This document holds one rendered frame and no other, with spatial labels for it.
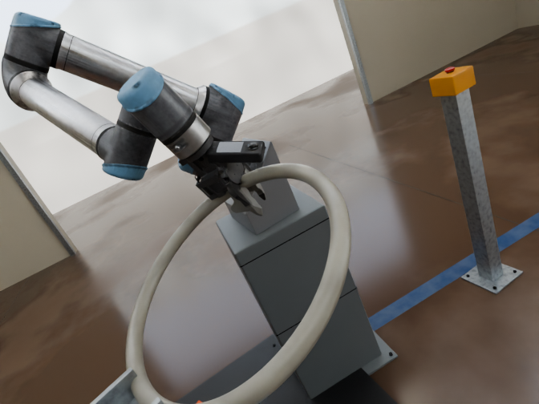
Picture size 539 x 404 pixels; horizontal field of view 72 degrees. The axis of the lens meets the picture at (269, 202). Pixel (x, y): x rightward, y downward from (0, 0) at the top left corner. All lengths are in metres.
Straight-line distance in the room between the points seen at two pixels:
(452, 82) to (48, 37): 1.41
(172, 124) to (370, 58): 5.63
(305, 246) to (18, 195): 4.58
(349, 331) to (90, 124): 1.34
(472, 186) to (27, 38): 1.75
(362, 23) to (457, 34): 1.77
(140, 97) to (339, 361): 1.47
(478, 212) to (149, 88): 1.61
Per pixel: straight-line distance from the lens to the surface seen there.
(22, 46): 1.32
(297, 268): 1.50
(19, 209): 5.66
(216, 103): 1.37
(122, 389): 0.71
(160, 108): 0.72
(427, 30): 6.86
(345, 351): 1.84
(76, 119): 1.01
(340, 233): 0.54
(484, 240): 2.06
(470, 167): 1.86
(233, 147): 0.77
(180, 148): 0.75
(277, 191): 1.44
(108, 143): 0.89
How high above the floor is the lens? 1.48
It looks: 22 degrees down
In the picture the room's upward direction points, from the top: 24 degrees counter-clockwise
